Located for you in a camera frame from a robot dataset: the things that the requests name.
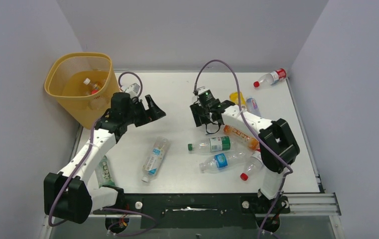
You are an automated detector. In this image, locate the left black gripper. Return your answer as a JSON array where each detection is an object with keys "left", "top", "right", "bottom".
[{"left": 124, "top": 95, "right": 165, "bottom": 127}]

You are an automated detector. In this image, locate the red label tea bottle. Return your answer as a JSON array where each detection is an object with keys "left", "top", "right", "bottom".
[{"left": 81, "top": 78, "right": 103, "bottom": 96}]

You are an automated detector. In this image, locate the red white label water bottle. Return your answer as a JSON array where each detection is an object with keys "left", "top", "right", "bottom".
[{"left": 101, "top": 78, "right": 110, "bottom": 91}]

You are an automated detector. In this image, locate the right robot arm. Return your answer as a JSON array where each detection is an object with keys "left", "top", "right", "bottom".
[{"left": 190, "top": 87, "right": 300, "bottom": 213}]

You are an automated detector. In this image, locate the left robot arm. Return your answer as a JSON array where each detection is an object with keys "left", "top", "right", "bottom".
[{"left": 43, "top": 92, "right": 166, "bottom": 227}]

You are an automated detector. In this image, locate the yellow mesh waste bin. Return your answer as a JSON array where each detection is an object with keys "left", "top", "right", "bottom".
[{"left": 44, "top": 52, "right": 120, "bottom": 129}]

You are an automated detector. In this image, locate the blue label bottle lower left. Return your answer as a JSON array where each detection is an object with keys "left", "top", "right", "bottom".
[{"left": 141, "top": 136, "right": 171, "bottom": 183}]

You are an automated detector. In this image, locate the green cap water bottle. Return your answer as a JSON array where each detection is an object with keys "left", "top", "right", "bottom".
[{"left": 187, "top": 136, "right": 238, "bottom": 154}]

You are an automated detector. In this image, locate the yellow juice bottle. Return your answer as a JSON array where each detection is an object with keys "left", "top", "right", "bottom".
[{"left": 229, "top": 92, "right": 246, "bottom": 109}]

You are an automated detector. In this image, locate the small blue label bottle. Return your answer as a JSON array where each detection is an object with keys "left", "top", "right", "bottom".
[{"left": 246, "top": 97, "right": 261, "bottom": 117}]

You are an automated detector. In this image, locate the blue label clear bottle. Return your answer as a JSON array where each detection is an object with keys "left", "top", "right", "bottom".
[{"left": 199, "top": 150, "right": 249, "bottom": 174}]

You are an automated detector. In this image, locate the orange drink bottle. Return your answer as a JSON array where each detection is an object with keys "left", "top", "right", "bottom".
[{"left": 223, "top": 125, "right": 259, "bottom": 150}]

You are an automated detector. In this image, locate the red label bottle near right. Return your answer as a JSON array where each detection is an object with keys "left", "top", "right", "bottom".
[{"left": 240, "top": 149, "right": 263, "bottom": 181}]

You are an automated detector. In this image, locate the green tea bottle table edge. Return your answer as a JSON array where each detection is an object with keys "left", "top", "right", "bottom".
[{"left": 95, "top": 156, "right": 116, "bottom": 188}]

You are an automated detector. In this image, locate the red cap bottle far corner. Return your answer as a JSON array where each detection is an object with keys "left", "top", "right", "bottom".
[{"left": 253, "top": 68, "right": 288, "bottom": 89}]

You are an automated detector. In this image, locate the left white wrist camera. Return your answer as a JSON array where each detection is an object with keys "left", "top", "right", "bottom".
[{"left": 123, "top": 83, "right": 140, "bottom": 99}]

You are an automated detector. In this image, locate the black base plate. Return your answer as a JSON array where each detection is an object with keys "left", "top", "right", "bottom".
[{"left": 94, "top": 193, "right": 291, "bottom": 233}]

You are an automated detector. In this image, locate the aluminium rail frame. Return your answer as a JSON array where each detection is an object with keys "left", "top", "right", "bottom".
[{"left": 39, "top": 193, "right": 345, "bottom": 239}]

